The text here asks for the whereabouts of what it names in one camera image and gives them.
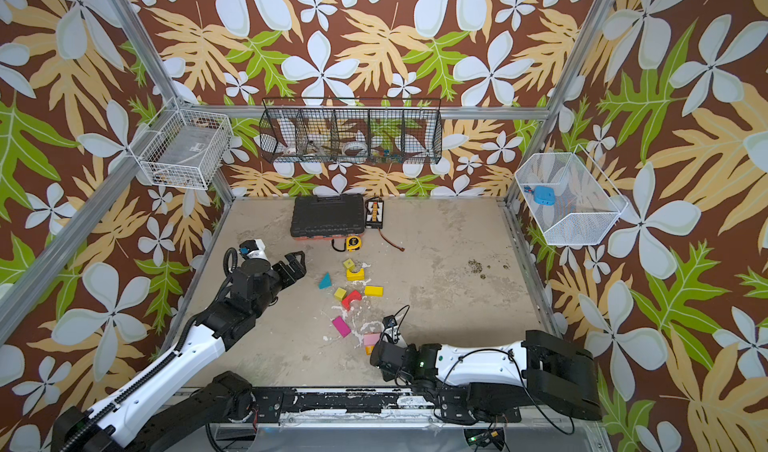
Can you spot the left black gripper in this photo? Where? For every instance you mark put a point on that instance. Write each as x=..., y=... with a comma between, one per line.
x=299, y=269

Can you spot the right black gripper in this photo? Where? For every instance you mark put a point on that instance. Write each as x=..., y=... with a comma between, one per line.
x=381, y=355

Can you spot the light pink block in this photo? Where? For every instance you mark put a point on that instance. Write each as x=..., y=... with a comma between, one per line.
x=370, y=339

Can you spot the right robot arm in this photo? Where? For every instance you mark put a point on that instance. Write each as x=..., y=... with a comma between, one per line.
x=485, y=384

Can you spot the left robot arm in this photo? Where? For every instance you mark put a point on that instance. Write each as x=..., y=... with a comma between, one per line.
x=136, y=416

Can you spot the teal triangle block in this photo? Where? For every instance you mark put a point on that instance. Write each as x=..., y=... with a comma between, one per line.
x=325, y=282

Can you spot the yellow arch block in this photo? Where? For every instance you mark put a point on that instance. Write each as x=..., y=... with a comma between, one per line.
x=355, y=274

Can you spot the red arch block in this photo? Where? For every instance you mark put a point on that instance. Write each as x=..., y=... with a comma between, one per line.
x=350, y=298

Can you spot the magenta block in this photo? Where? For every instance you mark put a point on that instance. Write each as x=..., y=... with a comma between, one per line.
x=341, y=326

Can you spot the yellow rectangular block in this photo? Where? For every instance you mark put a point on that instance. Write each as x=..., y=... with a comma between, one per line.
x=374, y=291

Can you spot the black tool case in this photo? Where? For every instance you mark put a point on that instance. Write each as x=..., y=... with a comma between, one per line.
x=327, y=217

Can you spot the yellow tape measure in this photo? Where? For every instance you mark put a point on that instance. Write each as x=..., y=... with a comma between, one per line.
x=353, y=243

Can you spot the black battery holder box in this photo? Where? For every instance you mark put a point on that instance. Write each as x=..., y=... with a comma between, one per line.
x=374, y=213

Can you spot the tape roll in basket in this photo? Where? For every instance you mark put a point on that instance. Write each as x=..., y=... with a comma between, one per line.
x=354, y=149

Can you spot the blue object in basket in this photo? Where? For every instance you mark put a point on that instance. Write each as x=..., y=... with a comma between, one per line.
x=544, y=195

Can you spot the white mesh basket right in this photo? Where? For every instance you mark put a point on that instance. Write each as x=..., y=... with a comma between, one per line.
x=588, y=203

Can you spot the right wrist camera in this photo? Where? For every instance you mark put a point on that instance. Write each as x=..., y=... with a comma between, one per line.
x=390, y=332

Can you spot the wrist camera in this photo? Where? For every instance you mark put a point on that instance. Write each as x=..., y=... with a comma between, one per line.
x=390, y=332
x=252, y=249

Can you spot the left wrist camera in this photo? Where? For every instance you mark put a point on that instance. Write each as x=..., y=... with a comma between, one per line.
x=252, y=249

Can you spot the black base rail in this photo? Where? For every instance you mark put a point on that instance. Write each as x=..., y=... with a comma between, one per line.
x=274, y=405

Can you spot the black wire basket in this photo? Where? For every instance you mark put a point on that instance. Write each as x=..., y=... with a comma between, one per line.
x=396, y=130

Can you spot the white wire basket left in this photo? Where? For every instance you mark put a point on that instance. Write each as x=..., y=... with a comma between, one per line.
x=182, y=146

